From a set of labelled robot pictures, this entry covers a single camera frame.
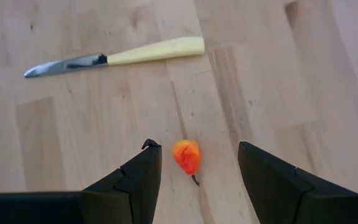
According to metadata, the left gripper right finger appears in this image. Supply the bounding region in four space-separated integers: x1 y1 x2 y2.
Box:
237 141 358 224

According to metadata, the small orange pear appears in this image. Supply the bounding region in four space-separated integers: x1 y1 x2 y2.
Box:
172 139 202 187

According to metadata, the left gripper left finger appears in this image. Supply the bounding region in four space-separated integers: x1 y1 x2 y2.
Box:
80 138 163 224

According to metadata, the pale yellow banana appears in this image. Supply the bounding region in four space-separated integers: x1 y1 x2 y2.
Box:
22 36 206 79

